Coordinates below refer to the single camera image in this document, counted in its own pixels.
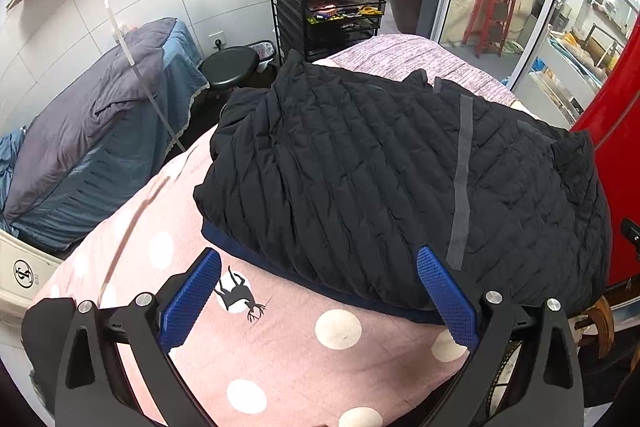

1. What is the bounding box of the black quilted jacket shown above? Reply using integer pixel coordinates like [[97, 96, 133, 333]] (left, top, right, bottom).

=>
[[192, 50, 614, 325]]

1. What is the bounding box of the grey duvet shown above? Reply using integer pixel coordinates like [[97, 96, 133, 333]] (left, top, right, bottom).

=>
[[2, 18, 179, 222]]

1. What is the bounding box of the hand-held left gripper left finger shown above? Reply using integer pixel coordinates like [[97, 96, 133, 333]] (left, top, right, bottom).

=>
[[52, 247, 223, 427]]

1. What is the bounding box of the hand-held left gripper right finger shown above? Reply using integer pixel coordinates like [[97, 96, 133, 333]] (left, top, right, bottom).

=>
[[415, 245, 586, 427]]

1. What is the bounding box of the pink polka dot bedsheet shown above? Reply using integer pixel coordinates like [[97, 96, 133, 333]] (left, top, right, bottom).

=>
[[30, 57, 551, 427]]

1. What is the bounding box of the person's red shirt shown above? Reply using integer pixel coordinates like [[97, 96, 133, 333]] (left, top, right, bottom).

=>
[[569, 19, 640, 293]]

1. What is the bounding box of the black mesh drawer cart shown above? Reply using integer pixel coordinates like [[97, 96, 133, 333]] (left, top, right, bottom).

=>
[[265, 0, 387, 64]]

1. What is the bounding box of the black plant pot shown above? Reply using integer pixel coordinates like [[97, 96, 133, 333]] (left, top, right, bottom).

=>
[[389, 0, 426, 36]]

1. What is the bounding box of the white floor lamp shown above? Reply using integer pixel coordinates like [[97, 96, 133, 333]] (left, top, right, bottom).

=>
[[103, 0, 187, 154]]

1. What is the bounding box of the small trash bin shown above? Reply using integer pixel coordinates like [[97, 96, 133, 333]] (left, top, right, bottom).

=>
[[247, 39, 277, 71]]

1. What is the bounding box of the black round stool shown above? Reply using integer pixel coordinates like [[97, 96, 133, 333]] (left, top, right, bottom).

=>
[[199, 46, 261, 104]]

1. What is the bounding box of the black cloth bag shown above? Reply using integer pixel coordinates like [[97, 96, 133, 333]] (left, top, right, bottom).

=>
[[20, 296, 77, 410]]

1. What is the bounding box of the curved wooden piece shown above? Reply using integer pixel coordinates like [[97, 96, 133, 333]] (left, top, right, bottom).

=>
[[574, 294, 617, 360]]

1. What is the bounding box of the mauve speckled blanket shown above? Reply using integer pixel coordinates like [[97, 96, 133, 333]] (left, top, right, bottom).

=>
[[314, 33, 522, 108]]

